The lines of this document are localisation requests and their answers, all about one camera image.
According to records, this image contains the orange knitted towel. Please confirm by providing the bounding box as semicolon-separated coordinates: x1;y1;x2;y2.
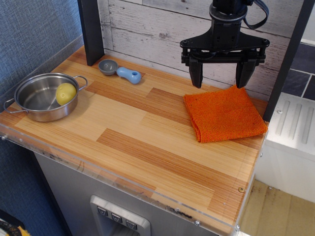
183;85;268;143

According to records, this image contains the stainless steel pot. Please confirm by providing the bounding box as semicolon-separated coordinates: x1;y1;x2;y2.
3;73;88;122

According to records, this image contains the silver toy fridge front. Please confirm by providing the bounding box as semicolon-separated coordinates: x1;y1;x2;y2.
35;153;240;236

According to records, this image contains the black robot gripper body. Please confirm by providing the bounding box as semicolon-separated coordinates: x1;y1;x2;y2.
179;0;271;65

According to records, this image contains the dark post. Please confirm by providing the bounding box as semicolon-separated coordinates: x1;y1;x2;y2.
77;0;104;66
263;0;315;122

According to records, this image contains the dark right post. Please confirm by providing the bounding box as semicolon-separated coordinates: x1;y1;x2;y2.
263;0;315;122

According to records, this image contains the yellow toy potato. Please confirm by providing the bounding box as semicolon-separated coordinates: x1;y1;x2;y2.
56;83;77;106

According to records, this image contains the yellow black object corner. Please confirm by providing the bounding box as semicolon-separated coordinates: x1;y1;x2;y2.
0;218;30;236

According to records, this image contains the clear acrylic edge guard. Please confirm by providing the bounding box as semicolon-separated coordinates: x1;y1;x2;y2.
0;118;264;236

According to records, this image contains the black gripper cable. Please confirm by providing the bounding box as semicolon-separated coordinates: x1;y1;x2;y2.
242;0;270;30

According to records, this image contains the blue grey toy spoon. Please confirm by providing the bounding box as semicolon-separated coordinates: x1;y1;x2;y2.
98;59;142;85

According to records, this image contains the white toy sink cabinet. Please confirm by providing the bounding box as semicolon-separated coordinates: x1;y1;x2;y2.
255;93;315;202

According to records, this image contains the dark left post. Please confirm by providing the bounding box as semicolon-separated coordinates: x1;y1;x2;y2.
77;0;104;66

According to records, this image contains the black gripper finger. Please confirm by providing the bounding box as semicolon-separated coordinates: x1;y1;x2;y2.
189;58;203;89
236;59;256;89

